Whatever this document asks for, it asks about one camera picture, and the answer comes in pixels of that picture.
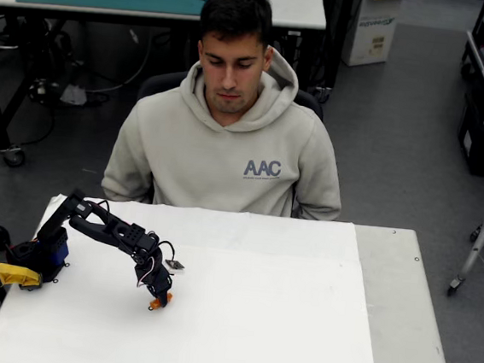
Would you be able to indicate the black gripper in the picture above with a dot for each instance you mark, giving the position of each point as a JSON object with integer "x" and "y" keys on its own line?
{"x": 162, "y": 287}

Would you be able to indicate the small orange piece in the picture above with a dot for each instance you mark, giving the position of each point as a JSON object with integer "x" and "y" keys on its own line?
{"x": 155, "y": 305}

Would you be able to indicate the black robot arm blue base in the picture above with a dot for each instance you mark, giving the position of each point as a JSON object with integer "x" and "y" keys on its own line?
{"x": 104, "y": 228}

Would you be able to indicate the large white paper sheet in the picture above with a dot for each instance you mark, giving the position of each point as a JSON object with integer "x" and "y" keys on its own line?
{"x": 232, "y": 326}

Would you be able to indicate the man in beige hoodie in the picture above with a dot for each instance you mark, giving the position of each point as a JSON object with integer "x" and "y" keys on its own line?
{"x": 209, "y": 165}

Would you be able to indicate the yellow clamp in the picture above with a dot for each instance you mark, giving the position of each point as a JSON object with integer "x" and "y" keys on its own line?
{"x": 6, "y": 272}

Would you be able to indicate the table caster wheel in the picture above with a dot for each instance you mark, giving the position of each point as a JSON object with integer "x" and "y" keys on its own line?
{"x": 13, "y": 156}

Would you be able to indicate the black office chair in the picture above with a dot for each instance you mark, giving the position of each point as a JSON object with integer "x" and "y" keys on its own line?
{"x": 157, "y": 85}

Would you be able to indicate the white crumpled bag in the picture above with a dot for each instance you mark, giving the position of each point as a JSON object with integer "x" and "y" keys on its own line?
{"x": 74, "y": 94}

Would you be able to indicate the grey metal stand with caster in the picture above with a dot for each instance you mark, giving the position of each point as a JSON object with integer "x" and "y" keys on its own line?
{"x": 483, "y": 239}

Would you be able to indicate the white cardboard box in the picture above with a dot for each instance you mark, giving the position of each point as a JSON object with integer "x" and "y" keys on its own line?
{"x": 369, "y": 35}

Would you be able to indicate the small camera board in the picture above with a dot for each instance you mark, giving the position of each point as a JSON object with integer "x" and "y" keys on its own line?
{"x": 175, "y": 265}

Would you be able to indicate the grey work table black frame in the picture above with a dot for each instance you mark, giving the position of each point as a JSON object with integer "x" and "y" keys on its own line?
{"x": 293, "y": 6}

